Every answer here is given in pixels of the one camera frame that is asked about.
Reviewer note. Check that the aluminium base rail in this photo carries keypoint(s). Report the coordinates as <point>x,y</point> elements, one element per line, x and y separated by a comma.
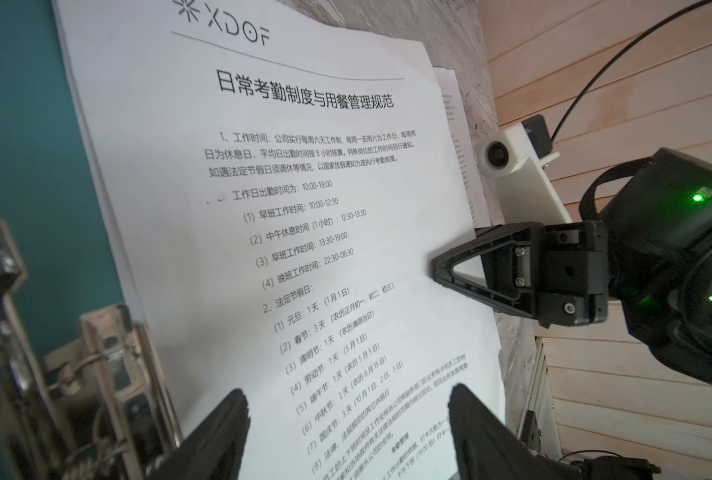
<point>539,427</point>

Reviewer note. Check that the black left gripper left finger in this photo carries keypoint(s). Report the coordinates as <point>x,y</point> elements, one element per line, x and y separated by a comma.
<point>215,448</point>

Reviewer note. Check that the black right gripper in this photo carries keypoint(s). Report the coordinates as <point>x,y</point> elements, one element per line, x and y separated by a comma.
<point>657,212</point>

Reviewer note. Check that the printed paper sheet with title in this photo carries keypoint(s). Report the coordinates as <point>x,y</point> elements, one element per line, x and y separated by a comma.
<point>279,187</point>

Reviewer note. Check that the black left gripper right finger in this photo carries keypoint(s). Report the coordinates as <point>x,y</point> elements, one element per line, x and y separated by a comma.
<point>485,448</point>

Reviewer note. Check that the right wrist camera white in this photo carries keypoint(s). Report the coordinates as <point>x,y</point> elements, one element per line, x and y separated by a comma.
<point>513,160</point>

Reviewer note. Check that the metal folder clip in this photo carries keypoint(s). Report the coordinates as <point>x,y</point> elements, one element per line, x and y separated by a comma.
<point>96,408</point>

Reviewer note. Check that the green file folder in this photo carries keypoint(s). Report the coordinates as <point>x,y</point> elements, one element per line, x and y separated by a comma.
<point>47,196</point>

